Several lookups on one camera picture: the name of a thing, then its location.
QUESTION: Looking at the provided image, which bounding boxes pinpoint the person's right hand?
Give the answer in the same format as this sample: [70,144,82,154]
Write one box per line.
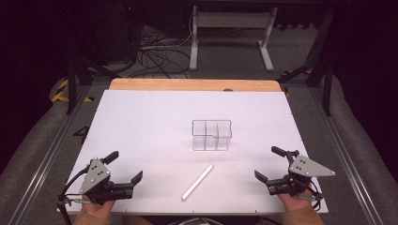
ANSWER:
[276,187,314,214]

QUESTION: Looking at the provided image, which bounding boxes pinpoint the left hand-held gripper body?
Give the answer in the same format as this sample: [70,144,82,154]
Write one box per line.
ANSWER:
[78,157,135,205]

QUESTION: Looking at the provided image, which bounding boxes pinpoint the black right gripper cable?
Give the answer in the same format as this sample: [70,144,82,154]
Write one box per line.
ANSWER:
[298,180,325,212]

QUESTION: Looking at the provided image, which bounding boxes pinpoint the white stick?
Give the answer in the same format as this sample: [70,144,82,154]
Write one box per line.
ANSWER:
[181,164,214,202]

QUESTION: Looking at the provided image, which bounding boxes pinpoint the tangle of black floor cables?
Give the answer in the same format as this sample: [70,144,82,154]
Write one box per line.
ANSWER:
[126,29,192,80]

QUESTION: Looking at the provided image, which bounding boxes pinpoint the white metal desk frame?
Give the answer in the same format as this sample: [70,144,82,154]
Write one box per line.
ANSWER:
[189,5,279,73]

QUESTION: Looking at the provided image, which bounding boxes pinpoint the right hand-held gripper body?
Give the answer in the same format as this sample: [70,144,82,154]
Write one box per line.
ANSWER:
[266,149,336,198]

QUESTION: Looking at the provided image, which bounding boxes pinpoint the clear plastic divided box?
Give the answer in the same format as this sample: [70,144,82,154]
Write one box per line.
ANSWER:
[191,119,233,152]

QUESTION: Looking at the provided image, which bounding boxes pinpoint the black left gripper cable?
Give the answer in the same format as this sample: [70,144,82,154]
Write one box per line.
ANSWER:
[56,167,92,225]

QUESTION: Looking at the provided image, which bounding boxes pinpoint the black metal stand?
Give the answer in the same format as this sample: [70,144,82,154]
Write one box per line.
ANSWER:
[64,6,121,115]
[276,8,337,117]

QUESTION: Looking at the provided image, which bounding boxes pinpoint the aluminium rail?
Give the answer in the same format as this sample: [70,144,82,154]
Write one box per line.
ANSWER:
[308,87,384,225]
[8,85,92,225]

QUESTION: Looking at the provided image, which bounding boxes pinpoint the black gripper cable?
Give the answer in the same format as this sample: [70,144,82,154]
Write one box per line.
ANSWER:
[298,180,325,212]
[56,167,92,225]

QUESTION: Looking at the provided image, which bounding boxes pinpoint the yellow black hazard tape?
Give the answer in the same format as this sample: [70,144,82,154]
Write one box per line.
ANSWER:
[51,78,95,103]

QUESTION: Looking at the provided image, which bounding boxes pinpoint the person's left hand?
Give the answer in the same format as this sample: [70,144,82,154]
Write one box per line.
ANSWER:
[82,195,116,220]

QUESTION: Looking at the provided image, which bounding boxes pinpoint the dark equipment cabinet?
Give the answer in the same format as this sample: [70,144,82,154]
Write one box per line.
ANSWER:
[93,3,145,65]

